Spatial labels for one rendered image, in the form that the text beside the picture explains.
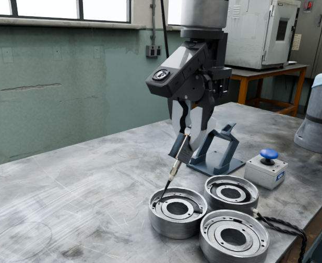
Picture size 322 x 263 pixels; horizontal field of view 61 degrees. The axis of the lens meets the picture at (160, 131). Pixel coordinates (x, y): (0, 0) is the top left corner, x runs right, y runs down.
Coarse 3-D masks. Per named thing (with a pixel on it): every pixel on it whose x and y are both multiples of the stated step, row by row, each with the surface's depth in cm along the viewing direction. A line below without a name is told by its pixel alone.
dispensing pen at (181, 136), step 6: (180, 138) 50; (174, 144) 50; (180, 144) 49; (174, 150) 50; (174, 156) 49; (174, 162) 51; (180, 162) 50; (174, 168) 50; (174, 174) 50; (168, 180) 50; (168, 186) 50
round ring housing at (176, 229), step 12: (156, 192) 52; (168, 192) 54; (180, 192) 54; (192, 192) 53; (156, 204) 51; (168, 204) 50; (180, 204) 51; (204, 204) 50; (156, 216) 46; (168, 216) 47; (180, 216) 47; (204, 216) 46; (156, 228) 47; (168, 228) 45; (180, 228) 44; (192, 228) 45
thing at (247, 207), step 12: (216, 180) 59; (228, 180) 59; (240, 180) 58; (204, 192) 55; (228, 192) 57; (240, 192) 55; (252, 192) 55; (216, 204) 51; (228, 204) 50; (240, 204) 49; (252, 204) 50
